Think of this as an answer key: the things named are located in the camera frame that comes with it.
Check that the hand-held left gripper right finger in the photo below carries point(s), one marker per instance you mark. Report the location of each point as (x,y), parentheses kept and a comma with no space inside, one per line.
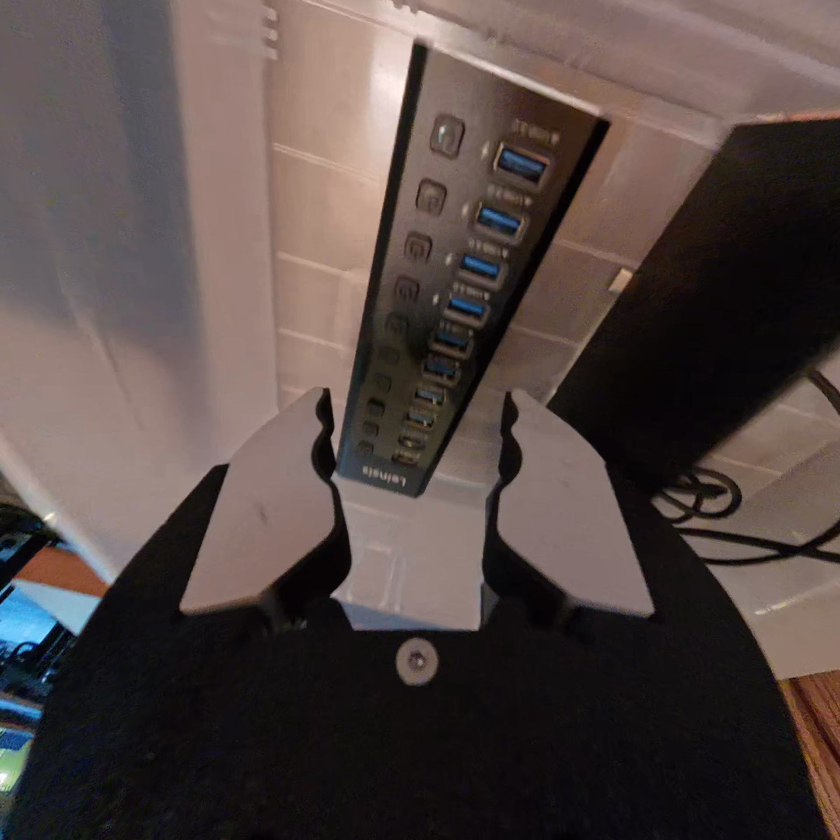
(564,518)

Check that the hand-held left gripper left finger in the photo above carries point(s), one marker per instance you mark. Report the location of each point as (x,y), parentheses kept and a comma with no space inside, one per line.
(262,512)

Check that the black multi-port USB hub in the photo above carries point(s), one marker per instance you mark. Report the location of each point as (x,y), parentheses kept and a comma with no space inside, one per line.
(453,262)

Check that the black power adapter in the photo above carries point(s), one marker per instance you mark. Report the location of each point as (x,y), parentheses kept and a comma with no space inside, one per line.
(709,295)

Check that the clear plastic organizer box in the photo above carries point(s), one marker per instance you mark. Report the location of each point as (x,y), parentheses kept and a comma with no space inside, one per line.
(131,262)

